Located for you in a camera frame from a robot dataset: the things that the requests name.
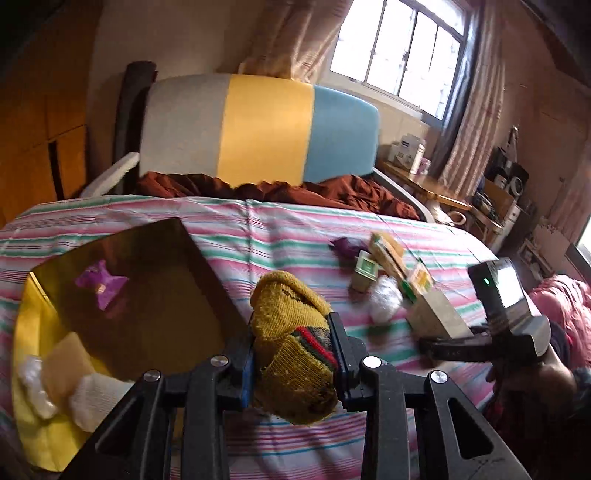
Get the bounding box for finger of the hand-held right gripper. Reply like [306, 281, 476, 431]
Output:
[418, 325, 497, 365]

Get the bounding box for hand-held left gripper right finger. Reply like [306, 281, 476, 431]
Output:
[327, 312, 532, 480]

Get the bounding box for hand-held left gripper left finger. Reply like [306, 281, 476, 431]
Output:
[60, 330, 254, 480]

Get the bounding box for beige cardboard box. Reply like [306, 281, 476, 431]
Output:
[406, 292, 474, 344]

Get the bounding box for mustard knitted sock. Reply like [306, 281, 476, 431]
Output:
[249, 271, 340, 425]

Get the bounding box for white plastic wrap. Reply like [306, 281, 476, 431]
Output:
[18, 354, 58, 421]
[368, 276, 403, 324]

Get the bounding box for green white small box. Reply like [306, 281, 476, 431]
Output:
[349, 250, 382, 292]

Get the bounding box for gold tin box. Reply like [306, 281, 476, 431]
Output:
[11, 218, 252, 472]

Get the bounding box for tan box with green top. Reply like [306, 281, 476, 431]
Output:
[369, 232, 407, 278]

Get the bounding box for white sock with blue toe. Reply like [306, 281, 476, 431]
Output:
[69, 373, 134, 432]

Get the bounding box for purple snack packet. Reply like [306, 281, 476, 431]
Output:
[75, 260, 129, 309]
[329, 237, 365, 259]

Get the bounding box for tan sponge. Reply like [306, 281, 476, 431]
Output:
[41, 332, 93, 407]

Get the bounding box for person's right hand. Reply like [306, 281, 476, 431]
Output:
[485, 346, 575, 407]

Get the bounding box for pink blanket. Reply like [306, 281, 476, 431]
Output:
[531, 274, 591, 352]

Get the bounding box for person's red plaid clothing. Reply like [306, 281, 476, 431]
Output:
[485, 392, 591, 480]

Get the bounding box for striped bed sheet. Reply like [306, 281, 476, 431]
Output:
[0, 194, 513, 480]

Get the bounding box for cluttered wooden shelf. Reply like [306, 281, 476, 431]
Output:
[471, 129, 546, 250]

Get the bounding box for brown blanket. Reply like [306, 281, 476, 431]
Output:
[136, 172, 421, 221]

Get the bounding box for wooden desk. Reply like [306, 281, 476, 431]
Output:
[376, 159, 472, 213]

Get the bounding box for white boxes on desk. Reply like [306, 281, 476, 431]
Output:
[388, 134, 426, 174]

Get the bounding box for pink and grey curtain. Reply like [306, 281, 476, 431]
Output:
[431, 0, 506, 199]

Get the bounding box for grey yellow blue headboard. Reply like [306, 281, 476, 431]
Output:
[139, 74, 380, 188]

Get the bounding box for black rolled mat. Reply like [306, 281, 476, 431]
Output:
[113, 61, 158, 195]

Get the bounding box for window with metal bars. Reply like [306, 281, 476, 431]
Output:
[330, 0, 472, 121]

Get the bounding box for beige patterned curtain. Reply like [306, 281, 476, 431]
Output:
[238, 0, 354, 86]

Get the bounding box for wooden wardrobe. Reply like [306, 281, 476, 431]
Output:
[0, 0, 100, 227]

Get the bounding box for white bed rail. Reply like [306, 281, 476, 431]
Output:
[372, 167, 437, 223]
[79, 152, 140, 198]

